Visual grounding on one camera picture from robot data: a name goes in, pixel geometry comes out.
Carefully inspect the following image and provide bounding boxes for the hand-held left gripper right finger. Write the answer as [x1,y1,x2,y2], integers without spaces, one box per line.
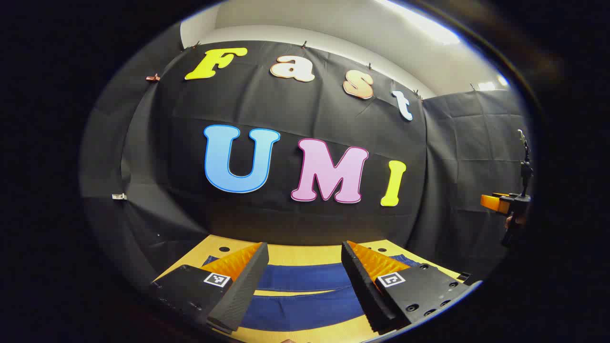
[341,241,472,333]

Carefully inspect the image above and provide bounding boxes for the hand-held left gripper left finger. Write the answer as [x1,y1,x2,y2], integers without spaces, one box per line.
[150,242,269,333]

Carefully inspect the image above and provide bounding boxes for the blue denim jeans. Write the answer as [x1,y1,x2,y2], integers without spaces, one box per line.
[203,254,422,333]

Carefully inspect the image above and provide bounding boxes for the black backdrop cloth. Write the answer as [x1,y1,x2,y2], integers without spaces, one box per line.
[81,40,532,291]

